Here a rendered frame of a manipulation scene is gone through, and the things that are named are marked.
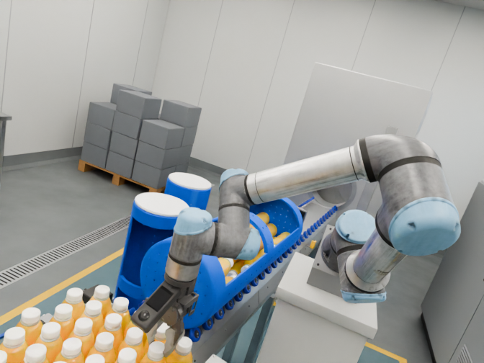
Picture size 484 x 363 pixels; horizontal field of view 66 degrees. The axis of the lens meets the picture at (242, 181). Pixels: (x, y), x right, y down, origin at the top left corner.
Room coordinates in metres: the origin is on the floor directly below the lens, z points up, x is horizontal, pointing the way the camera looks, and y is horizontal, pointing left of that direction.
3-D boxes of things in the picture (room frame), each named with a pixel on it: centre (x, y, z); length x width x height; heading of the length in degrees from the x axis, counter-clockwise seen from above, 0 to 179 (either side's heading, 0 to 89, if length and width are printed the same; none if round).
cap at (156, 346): (0.73, 0.08, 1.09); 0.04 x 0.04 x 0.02
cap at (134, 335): (0.76, 0.15, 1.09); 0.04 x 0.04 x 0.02
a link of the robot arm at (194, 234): (0.75, 0.07, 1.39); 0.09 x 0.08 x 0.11; 107
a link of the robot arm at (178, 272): (0.75, 0.08, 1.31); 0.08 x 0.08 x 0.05
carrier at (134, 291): (1.76, 0.36, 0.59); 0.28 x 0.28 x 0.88
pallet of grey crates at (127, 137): (4.87, 1.47, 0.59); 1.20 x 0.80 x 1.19; 75
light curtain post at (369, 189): (2.19, -0.75, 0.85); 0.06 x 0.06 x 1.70; 67
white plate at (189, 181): (2.26, 0.32, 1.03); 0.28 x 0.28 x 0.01
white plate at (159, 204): (1.76, 0.36, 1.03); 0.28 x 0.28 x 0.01
